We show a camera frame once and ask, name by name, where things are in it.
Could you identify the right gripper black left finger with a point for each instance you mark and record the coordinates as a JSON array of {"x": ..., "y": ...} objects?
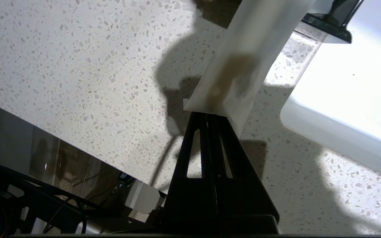
[{"x": 184, "y": 205}]

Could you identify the white sink basin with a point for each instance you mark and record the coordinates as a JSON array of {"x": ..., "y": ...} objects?
[{"x": 349, "y": 99}]

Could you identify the black box drawer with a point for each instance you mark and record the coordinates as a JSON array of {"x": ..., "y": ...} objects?
[{"x": 332, "y": 23}]

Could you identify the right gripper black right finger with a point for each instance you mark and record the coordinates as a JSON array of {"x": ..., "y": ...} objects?
[{"x": 246, "y": 205}]

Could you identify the long packet small green mark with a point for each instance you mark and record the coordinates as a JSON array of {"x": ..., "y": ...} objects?
[{"x": 243, "y": 59}]

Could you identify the wooden vanity cabinet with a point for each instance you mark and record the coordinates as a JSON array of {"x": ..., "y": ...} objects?
[{"x": 71, "y": 162}]

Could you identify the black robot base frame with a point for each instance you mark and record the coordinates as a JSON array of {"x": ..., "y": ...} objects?
[{"x": 28, "y": 205}]

